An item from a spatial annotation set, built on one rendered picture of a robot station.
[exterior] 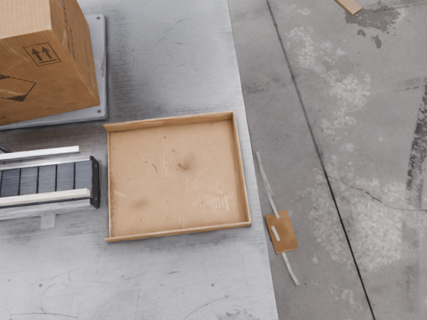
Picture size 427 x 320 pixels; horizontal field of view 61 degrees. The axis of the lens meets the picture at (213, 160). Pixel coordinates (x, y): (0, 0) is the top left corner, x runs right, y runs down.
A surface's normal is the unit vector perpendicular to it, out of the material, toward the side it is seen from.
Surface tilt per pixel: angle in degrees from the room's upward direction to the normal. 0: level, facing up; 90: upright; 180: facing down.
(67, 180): 0
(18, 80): 90
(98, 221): 0
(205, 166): 0
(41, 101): 90
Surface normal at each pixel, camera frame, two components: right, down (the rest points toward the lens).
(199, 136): -0.01, -0.33
